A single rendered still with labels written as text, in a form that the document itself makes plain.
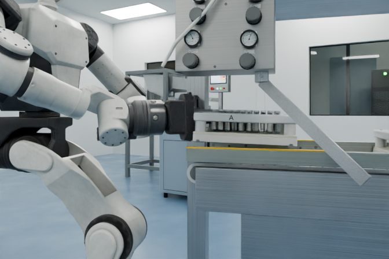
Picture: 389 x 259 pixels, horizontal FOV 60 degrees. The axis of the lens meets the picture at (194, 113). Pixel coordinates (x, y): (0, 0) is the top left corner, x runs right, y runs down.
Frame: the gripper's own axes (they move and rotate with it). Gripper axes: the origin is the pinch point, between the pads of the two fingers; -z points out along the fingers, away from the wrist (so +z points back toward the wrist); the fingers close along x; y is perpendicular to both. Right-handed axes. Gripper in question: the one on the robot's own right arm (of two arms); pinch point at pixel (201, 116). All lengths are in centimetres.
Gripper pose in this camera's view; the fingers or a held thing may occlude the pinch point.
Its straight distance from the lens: 88.3
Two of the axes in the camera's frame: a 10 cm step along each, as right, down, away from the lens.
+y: 3.4, -0.1, -9.4
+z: -9.4, 0.2, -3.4
